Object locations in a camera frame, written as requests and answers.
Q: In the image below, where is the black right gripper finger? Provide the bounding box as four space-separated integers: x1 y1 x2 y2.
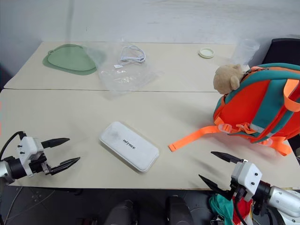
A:
210 151 245 165
198 174 233 201

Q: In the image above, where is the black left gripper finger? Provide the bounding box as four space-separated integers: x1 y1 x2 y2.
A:
41 137 71 149
50 157 81 176

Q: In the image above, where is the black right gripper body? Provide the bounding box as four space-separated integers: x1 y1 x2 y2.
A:
224 180 247 203

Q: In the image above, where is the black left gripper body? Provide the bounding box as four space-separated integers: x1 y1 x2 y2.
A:
29 154 53 177

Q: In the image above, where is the orange and teal backpack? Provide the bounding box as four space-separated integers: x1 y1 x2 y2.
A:
168 62 300 158

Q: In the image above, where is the white zippered case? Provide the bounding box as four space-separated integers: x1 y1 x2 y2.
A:
98 121 160 174

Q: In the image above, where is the green and red fabric item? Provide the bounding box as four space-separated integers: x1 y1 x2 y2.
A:
209 194 254 225

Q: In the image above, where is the beige plush monkey head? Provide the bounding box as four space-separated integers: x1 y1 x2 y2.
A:
212 63 245 95

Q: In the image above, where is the green silicone mat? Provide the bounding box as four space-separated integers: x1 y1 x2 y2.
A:
42 43 106 77

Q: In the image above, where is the clear plastic bag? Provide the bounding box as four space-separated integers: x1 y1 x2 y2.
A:
86 39 164 95

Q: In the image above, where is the cream round lid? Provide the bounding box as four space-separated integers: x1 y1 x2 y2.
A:
198 47 215 59

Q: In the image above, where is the clear plastic cup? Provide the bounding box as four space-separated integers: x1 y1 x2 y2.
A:
232 38 261 69

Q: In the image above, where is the black chair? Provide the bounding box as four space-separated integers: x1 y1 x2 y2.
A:
262 37 300 71

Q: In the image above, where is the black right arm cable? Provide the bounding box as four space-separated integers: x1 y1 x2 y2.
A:
233 187 249 225

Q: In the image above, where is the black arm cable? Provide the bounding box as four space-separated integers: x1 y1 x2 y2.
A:
0 131 25 160
233 187 249 225

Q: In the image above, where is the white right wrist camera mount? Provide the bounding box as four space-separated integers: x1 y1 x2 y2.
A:
231 160 263 200

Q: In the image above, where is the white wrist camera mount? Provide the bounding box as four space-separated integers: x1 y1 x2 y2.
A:
231 160 263 200
15 136 45 176

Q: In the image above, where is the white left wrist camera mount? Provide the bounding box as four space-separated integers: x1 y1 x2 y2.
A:
15 136 45 176

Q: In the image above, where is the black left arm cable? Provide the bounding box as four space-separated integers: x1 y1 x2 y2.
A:
0 131 25 160

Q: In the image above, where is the white coiled cable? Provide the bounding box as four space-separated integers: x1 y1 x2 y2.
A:
119 45 147 65

